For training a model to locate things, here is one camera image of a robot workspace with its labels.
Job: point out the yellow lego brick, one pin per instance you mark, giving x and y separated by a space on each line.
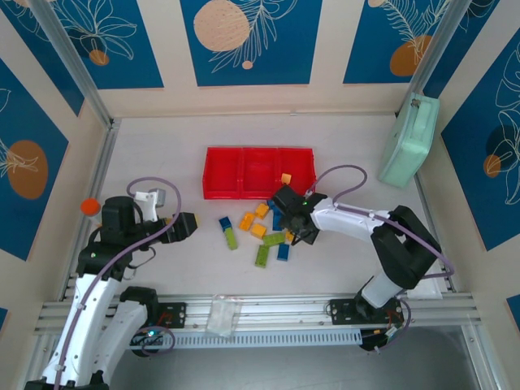
262 210
286 178
289 235

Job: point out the small blue lego brick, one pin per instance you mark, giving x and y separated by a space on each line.
224 223

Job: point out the long green lego brick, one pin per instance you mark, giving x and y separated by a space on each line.
231 239
263 256
273 239

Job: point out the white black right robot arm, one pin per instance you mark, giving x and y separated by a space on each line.
349 221

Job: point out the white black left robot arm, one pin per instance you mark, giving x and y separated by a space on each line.
87 325

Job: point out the orange capped bottle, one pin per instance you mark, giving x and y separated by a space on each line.
90 206

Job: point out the clear plastic bag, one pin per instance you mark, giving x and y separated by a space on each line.
222 315

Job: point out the green lit circuit board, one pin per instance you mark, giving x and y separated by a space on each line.
150 336

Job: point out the mint green zipper case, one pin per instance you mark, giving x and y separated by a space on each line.
408 142

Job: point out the aluminium table side rail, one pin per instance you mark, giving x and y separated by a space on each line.
423 195
101 162

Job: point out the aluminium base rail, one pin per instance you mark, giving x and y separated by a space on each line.
284 308

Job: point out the aluminium frame post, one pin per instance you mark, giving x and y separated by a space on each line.
73 61
438 44

